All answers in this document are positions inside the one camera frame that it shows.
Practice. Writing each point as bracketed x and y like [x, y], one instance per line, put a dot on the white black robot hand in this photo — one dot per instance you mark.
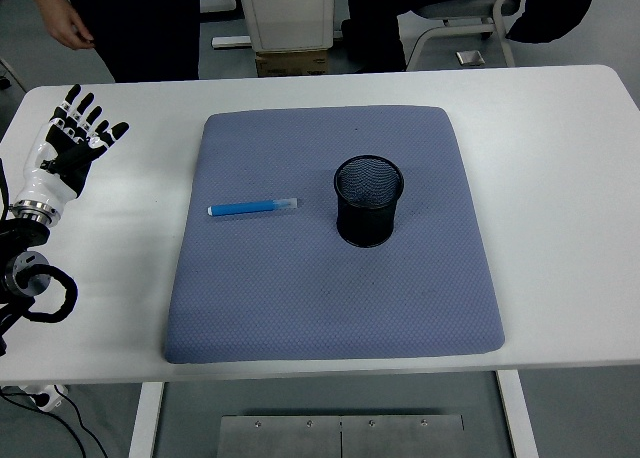
[42, 183]

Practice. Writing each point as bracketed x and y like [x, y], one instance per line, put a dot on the blue marker with clear cap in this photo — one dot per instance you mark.
[245, 208]

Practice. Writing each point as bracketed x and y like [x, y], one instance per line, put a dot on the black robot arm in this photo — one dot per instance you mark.
[27, 233]

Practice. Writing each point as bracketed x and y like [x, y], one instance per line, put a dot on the black mesh pen holder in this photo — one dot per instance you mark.
[367, 223]

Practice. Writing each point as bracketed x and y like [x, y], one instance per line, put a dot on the white furniture leg with caster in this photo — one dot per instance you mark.
[12, 73]

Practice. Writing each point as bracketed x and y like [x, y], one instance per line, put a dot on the person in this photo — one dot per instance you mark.
[145, 28]
[372, 23]

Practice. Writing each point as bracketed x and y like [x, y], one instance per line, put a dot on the white power strip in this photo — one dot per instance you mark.
[47, 397]

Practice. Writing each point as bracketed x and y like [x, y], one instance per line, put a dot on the white table leg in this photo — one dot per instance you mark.
[145, 423]
[517, 418]

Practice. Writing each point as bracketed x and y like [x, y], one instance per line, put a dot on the brown cardboard box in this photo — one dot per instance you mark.
[292, 64]

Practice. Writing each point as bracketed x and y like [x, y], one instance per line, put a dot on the blue-grey textured mat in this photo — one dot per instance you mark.
[300, 303]

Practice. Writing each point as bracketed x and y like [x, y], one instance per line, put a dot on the grey metal plate with screws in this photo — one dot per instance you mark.
[300, 438]

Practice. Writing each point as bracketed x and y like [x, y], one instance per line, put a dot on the small metal floor plate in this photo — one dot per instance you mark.
[470, 58]

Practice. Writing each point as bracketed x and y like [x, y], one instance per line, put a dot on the black bag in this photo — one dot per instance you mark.
[555, 13]

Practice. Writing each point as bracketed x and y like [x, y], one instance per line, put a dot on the white pedestal cabinet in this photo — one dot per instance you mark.
[290, 13]

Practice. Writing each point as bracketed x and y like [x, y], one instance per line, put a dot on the white frame grey seat chair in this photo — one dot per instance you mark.
[450, 13]

